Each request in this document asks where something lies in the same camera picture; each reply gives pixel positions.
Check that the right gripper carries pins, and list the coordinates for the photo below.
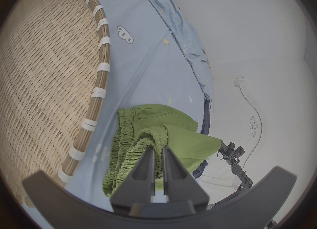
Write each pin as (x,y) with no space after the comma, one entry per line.
(227,152)

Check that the bed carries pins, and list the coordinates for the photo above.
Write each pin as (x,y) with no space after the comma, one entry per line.
(138,50)

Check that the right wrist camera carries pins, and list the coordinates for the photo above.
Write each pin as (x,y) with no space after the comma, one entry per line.
(239,151)

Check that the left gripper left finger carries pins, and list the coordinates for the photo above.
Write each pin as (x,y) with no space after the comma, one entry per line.
(141,173)

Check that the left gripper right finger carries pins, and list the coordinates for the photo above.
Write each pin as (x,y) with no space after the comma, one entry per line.
(175,173)

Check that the green shorts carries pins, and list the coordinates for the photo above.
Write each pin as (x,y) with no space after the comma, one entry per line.
(178,144)

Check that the round woven basket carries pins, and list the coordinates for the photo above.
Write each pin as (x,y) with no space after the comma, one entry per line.
(49,74)

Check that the pale blue quilt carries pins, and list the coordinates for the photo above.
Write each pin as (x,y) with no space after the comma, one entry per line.
(188,45)

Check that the dark blue garment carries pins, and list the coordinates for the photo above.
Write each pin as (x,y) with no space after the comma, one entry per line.
(205,121)

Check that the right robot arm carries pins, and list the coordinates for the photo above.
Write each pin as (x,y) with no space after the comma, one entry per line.
(241,173)

